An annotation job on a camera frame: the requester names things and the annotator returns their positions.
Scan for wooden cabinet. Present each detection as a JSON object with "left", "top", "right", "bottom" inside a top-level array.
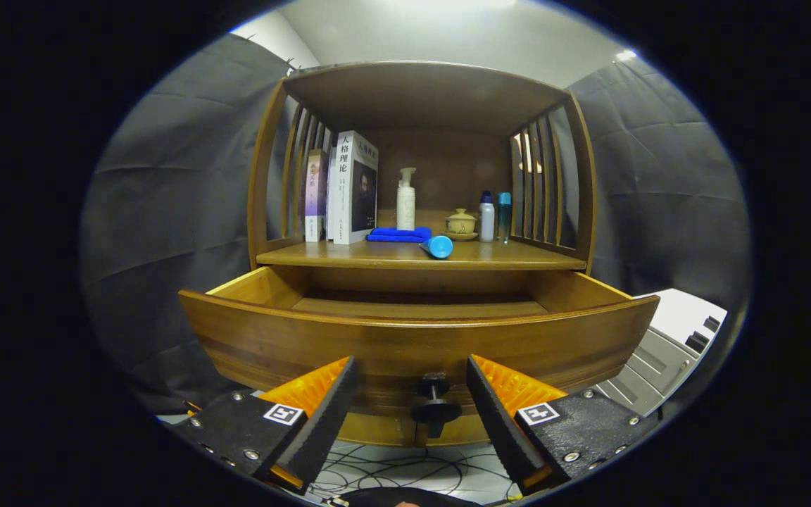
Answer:
[{"left": 247, "top": 61, "right": 598, "bottom": 448}]

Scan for black floor cables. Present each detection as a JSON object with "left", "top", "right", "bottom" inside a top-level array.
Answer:
[{"left": 310, "top": 442, "right": 519, "bottom": 504}]

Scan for white bottle dark blue cap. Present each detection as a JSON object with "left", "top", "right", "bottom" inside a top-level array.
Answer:
[{"left": 479, "top": 190, "right": 496, "bottom": 243}]

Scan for blue folded cloth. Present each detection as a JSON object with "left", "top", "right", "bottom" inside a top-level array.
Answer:
[{"left": 366, "top": 226, "right": 433, "bottom": 244}]

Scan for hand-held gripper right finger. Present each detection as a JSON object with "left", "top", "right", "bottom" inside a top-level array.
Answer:
[{"left": 465, "top": 354, "right": 660, "bottom": 497}]

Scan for wooden drawer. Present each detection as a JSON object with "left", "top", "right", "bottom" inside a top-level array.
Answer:
[{"left": 179, "top": 266, "right": 661, "bottom": 448}]

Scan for black drawer knob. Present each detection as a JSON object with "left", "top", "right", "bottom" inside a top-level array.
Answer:
[{"left": 410, "top": 372, "right": 463, "bottom": 439}]

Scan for white pump bottle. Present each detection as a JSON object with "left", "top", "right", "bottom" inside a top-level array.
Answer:
[{"left": 396, "top": 167, "right": 417, "bottom": 231}]

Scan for yellow lidded teacup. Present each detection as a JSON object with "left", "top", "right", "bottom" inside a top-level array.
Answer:
[{"left": 446, "top": 208, "right": 477, "bottom": 235}]

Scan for thin white book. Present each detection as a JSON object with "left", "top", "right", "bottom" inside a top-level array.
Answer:
[{"left": 326, "top": 146, "right": 339, "bottom": 242}]

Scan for teal bottle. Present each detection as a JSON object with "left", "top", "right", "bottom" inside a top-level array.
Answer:
[{"left": 496, "top": 192, "right": 513, "bottom": 244}]

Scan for thick white book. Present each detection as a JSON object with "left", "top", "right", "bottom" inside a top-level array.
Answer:
[{"left": 333, "top": 130, "right": 379, "bottom": 245}]

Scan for blue white cosmetic tube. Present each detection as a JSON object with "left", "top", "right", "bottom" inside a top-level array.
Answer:
[{"left": 419, "top": 235, "right": 454, "bottom": 260}]

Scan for white grey drawer unit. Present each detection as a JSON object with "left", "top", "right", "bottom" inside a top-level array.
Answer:
[{"left": 592, "top": 289, "right": 729, "bottom": 418}]

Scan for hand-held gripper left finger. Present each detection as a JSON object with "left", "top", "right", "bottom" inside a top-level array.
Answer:
[{"left": 166, "top": 356, "right": 360, "bottom": 496}]

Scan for purple book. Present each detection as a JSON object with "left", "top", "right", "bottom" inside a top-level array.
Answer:
[{"left": 304, "top": 149, "right": 329, "bottom": 243}]

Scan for wooden countertop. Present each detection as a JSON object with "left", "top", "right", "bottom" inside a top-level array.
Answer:
[{"left": 256, "top": 210, "right": 587, "bottom": 271}]

